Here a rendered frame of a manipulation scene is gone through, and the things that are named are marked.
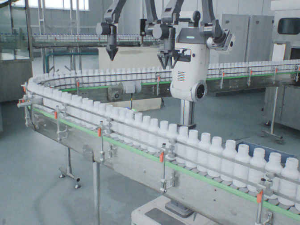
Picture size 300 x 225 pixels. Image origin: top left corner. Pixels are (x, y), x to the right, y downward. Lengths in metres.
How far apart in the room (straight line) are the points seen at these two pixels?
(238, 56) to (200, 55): 5.88
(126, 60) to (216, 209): 4.66
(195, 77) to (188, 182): 0.86
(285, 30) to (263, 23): 3.06
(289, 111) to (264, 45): 3.45
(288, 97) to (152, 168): 3.98
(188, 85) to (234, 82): 2.13
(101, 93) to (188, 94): 1.37
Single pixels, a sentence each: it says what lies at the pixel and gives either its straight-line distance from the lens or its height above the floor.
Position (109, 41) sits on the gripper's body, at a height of 1.51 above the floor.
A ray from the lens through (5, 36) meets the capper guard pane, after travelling 6.76.
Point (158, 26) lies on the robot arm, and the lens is 1.54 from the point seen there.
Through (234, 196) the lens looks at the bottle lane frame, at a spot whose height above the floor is 0.97.
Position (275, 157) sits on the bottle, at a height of 1.16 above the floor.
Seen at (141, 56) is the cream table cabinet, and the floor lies 1.06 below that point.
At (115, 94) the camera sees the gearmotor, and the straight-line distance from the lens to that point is 3.20.
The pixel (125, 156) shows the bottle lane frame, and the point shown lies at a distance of 1.69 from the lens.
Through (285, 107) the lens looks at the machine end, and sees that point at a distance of 5.37.
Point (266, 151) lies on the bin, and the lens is 1.93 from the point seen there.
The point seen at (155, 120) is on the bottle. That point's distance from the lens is 1.52.
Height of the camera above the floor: 1.61
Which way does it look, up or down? 15 degrees down
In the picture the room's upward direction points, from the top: 1 degrees clockwise
